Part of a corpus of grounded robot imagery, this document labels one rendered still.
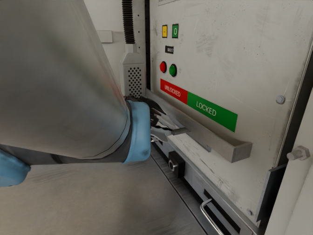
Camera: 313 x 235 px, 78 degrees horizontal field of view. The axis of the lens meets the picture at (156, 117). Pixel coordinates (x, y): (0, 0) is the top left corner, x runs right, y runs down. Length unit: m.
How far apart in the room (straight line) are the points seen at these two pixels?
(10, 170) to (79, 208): 0.31
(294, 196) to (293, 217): 0.02
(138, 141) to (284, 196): 0.19
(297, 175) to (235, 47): 0.21
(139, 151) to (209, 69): 0.25
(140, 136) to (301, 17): 0.23
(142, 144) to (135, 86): 0.42
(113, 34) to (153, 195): 0.56
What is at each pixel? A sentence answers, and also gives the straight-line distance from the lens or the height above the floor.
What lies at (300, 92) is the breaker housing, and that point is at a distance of 0.30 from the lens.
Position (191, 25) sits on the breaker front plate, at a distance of 0.46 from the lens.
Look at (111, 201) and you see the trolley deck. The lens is 0.54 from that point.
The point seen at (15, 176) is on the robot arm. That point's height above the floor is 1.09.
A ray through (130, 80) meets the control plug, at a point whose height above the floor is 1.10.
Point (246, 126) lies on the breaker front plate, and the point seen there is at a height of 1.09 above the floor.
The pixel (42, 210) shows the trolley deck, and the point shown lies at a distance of 0.58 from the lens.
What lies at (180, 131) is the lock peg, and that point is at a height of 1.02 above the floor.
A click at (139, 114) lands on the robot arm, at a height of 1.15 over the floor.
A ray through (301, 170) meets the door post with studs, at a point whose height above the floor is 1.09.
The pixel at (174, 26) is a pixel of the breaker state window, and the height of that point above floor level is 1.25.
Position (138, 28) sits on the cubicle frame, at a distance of 0.72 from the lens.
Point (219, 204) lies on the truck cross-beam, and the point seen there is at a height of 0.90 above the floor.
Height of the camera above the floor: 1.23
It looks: 23 degrees down
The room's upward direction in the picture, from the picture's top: straight up
